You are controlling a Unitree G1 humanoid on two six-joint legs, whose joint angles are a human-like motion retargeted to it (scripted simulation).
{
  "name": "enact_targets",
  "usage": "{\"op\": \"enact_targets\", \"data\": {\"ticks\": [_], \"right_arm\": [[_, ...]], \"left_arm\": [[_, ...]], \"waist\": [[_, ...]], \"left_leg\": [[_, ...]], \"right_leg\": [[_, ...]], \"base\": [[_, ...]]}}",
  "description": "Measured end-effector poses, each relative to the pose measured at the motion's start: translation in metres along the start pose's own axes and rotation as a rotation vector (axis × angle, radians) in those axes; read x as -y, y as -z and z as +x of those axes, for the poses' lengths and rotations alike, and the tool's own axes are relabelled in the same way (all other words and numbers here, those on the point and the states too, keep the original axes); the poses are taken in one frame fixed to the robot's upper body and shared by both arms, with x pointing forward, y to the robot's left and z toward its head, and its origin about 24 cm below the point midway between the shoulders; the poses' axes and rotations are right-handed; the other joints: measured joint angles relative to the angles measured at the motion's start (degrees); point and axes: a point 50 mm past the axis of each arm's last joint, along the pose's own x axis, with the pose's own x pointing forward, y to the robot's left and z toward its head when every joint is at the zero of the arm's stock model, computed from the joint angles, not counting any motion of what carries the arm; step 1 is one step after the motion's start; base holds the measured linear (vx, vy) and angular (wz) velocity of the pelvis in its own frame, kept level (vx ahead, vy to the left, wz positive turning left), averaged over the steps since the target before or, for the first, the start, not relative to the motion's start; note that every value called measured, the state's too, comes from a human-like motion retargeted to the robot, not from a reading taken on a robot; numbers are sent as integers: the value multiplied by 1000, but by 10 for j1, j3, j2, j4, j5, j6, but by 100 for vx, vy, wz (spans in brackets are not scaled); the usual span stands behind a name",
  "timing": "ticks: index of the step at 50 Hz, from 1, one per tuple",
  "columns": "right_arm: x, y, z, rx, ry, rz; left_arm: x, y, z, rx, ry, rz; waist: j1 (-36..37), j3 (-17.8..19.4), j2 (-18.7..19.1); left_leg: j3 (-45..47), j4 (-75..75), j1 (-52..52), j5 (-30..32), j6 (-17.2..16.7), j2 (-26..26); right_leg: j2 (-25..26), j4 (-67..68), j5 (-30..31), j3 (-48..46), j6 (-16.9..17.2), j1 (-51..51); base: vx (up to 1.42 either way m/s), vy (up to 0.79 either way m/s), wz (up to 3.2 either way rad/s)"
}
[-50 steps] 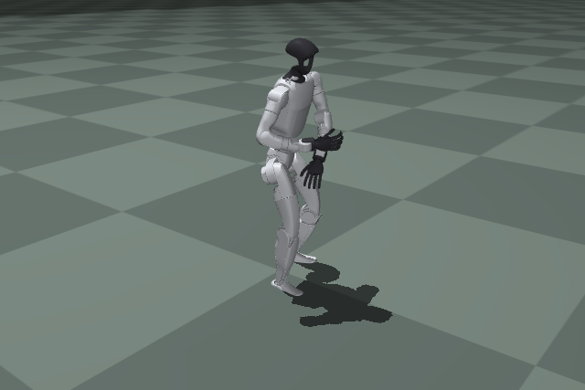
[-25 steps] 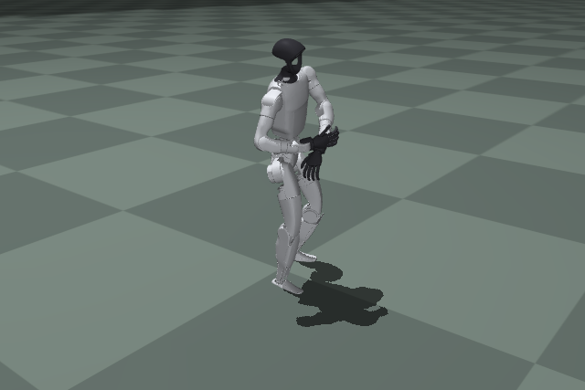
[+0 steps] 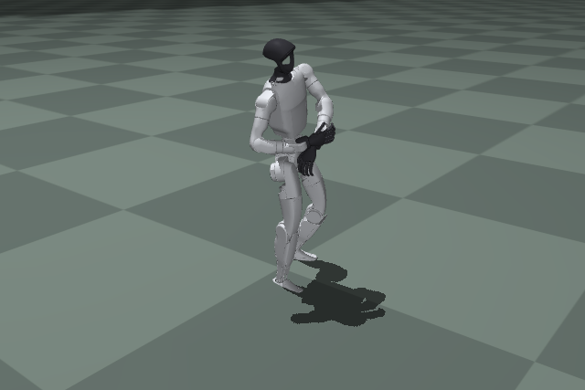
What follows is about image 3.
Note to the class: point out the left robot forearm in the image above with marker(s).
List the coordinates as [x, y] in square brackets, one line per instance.
[325, 115]

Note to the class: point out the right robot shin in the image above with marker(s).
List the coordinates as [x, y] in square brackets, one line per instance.
[284, 252]

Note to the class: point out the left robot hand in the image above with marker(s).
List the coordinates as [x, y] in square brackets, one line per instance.
[305, 158]

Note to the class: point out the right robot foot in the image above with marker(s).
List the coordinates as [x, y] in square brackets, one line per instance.
[289, 285]

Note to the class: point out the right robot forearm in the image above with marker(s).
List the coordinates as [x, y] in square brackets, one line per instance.
[272, 147]

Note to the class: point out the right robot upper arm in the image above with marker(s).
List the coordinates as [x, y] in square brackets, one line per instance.
[265, 105]

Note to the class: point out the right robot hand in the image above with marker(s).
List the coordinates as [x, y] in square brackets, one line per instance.
[319, 138]

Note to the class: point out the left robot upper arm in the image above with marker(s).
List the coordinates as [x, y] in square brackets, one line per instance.
[313, 85]

